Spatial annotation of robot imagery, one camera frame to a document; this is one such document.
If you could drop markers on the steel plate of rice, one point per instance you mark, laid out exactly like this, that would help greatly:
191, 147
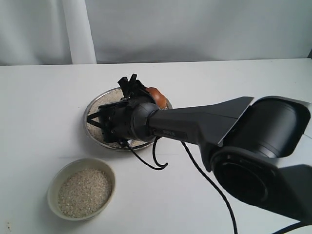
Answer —
98, 115

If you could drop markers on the brown wooden cup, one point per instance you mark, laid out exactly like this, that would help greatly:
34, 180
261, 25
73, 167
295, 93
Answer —
158, 97

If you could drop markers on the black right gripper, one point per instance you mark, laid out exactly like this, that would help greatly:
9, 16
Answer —
115, 119

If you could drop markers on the white backdrop curtain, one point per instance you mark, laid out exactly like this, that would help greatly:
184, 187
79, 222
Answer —
37, 32

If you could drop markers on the white bowl of rice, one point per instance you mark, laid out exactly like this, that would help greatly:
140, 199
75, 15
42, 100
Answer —
82, 189

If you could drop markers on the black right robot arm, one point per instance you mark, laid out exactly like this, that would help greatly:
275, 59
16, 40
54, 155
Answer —
260, 151

